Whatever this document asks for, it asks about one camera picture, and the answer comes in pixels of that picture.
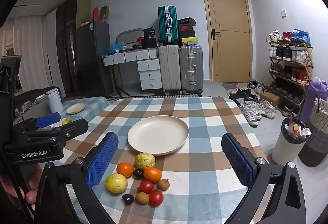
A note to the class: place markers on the small cream plate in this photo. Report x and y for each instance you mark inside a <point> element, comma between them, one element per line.
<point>75,108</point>

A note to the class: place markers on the striped rug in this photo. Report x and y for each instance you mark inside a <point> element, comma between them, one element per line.
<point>153,97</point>

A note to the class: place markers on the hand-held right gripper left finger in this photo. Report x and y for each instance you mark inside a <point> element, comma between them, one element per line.
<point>102,160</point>

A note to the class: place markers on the brown cardboard box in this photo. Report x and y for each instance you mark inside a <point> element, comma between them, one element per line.
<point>104,14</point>

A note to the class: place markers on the tan wooden door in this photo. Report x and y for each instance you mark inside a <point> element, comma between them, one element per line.
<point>228,31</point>

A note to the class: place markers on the brown blue checkered tablecloth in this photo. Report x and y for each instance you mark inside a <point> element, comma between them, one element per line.
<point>205,136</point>

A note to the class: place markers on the red tomato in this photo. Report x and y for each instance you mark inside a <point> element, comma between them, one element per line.
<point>156,197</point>
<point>146,186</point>

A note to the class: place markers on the smooth yellow guava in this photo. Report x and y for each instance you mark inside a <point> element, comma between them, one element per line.
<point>116,183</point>

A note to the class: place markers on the person's left hand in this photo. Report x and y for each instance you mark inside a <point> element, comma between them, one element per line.
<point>30,197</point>

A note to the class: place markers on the light blue checkered tablecloth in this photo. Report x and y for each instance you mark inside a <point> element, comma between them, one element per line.
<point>94,104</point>

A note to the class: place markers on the black bag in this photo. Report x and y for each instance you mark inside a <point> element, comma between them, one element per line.
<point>150,33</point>

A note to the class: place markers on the silver suitcase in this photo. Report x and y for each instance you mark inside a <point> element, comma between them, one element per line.
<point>191,69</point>

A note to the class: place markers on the dark wooden wardrobe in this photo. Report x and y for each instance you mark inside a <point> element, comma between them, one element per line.
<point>66,44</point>

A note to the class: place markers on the wooden shoe rack with shoes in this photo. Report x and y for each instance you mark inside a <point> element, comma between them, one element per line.
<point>289,54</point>

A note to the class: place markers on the beige suitcase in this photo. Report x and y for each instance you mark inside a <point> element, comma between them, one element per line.
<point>168,67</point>

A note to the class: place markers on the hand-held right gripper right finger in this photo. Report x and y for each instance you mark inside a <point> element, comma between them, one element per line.
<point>238,162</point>

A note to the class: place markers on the white kettle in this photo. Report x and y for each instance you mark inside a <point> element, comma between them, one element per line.
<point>54,101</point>

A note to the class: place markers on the white light switch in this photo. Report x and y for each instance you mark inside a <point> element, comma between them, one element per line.
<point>283,13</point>

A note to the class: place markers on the red black shoe box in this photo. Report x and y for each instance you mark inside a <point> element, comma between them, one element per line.
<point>186,27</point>

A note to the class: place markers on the small yellow fruit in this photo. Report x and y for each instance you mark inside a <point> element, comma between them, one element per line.
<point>66,120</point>

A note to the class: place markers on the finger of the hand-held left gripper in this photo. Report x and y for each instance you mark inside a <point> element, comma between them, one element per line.
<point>48,120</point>
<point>74,126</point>

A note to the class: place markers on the white desk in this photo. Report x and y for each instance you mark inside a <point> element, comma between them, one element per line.
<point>128,56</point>

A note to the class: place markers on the grey laundry basket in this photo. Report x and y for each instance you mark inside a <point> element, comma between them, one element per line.
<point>316,134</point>

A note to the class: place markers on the large cream plate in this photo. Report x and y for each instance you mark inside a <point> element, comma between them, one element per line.
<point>158,135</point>

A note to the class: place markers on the blue plastic bag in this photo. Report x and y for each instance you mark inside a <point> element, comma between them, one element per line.
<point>116,47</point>

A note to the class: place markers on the dark grey refrigerator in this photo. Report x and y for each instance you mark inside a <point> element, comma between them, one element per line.
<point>92,57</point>

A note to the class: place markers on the beige curtain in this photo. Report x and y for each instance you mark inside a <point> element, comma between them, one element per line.
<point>28,52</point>

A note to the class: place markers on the teal suitcase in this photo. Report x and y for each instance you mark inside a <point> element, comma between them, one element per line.
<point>167,24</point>

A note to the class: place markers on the brown longan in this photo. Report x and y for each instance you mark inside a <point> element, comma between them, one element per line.
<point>163,184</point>
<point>142,197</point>

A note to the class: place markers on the dark purple passion fruit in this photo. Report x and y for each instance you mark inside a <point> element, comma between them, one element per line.
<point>128,199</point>
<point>137,174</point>

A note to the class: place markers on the rough yellow guava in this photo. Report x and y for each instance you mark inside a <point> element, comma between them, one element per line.
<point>144,160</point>

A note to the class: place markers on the pile of sneakers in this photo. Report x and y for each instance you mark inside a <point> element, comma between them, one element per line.
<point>251,103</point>

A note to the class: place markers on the small cardboard box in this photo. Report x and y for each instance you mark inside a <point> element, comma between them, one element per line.
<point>269,98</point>

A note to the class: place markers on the white bowl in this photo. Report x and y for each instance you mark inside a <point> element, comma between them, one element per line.
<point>40,97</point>

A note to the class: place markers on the orange tangerine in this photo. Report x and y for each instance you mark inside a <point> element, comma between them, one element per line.
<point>152,174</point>
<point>125,169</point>

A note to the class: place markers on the black tripod stand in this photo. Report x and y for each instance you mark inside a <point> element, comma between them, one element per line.
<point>120,85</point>

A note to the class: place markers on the grey door mat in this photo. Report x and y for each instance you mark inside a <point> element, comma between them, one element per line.
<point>230,85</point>

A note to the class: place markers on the white drawer unit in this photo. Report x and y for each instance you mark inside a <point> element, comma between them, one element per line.
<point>150,74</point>

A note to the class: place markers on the grey curved chair back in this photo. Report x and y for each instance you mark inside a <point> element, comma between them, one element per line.
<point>128,32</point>

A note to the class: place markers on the white trash bin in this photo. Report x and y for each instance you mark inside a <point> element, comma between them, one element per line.
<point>284,149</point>

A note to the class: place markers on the purple bag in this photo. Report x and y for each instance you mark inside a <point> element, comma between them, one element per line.
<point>314,95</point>

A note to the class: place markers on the yellow black shoe box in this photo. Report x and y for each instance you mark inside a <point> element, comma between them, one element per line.
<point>189,40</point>

